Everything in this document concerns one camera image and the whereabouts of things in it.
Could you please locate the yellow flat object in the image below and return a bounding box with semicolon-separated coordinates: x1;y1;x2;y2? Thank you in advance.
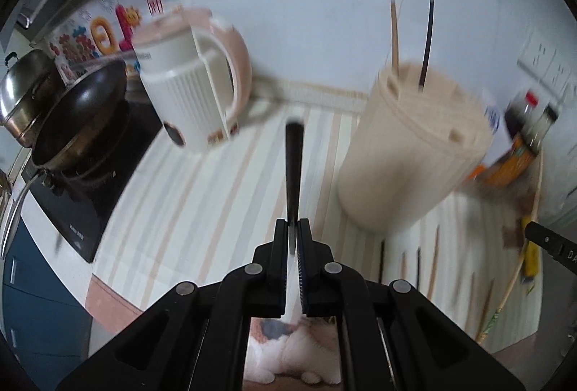
520;215;542;284

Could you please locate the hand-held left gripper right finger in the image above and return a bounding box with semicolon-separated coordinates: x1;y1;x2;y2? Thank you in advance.
295;218;526;391

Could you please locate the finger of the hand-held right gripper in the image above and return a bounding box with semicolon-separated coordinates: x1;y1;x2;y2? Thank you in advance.
524;220;577;277

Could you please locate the steel pot with lid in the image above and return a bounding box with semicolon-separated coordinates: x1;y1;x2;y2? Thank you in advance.
0;51;64;148

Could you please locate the black induction cooktop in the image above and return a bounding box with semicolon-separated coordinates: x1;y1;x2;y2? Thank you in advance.
20;100;163;264

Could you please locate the blue cabinet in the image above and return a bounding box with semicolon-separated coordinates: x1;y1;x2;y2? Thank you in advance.
0;215;95;374

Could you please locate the orange label bottle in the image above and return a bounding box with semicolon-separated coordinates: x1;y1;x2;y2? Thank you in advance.
469;134;538;189

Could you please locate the black frying pan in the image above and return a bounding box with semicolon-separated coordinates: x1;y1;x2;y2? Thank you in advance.
0;58;129;261

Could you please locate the dark sauce bottle red cap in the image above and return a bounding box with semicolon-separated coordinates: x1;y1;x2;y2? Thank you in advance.
504;90;542;139

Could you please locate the bamboo rimmed tray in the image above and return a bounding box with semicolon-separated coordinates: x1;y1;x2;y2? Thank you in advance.
475;145;544;344

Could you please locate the striped cat mat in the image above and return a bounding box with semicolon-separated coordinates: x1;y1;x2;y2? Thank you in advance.
85;96;542;385

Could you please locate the long wooden chopstick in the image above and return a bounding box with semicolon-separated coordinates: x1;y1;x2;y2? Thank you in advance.
427;225;441;301

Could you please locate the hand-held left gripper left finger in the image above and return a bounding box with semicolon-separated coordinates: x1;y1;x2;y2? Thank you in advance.
56;219;289;391

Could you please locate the white blue packet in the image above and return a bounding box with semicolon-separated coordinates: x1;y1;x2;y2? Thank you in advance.
482;89;513;166

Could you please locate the white wall socket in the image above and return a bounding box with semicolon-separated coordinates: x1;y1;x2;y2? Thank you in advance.
516;27;577;103

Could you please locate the beige utensil holder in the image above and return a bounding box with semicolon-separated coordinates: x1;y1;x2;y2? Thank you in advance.
337;61;495;234

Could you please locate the white pink electric kettle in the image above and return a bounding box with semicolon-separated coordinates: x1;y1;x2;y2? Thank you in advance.
131;5;252;153

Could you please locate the dark sauce bottle black cap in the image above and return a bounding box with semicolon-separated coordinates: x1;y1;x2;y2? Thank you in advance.
518;103;560;157

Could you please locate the colourful wall sticker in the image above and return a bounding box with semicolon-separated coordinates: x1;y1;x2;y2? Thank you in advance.
45;0;181;85

